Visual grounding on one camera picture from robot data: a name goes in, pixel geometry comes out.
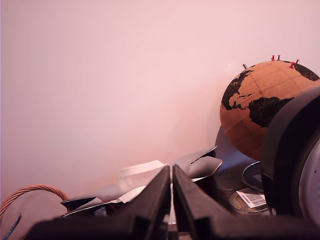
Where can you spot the large black rice cooker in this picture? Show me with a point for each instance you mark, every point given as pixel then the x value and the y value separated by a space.
pixel 282 155

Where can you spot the pale silver foil bag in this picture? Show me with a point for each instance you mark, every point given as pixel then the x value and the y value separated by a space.
pixel 135 175

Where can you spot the round dark tin lid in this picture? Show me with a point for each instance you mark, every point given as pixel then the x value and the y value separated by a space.
pixel 228 182

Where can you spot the round jar lid with barcode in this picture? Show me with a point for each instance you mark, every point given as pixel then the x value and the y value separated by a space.
pixel 243 201

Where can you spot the dark silver foil bag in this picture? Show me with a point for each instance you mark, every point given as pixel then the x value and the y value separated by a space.
pixel 80 203

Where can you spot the cork globe with black continents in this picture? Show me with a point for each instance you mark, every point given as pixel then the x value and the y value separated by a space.
pixel 252 105

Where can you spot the red pushpin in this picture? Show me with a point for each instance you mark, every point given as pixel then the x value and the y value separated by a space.
pixel 293 64
pixel 274 58
pixel 278 58

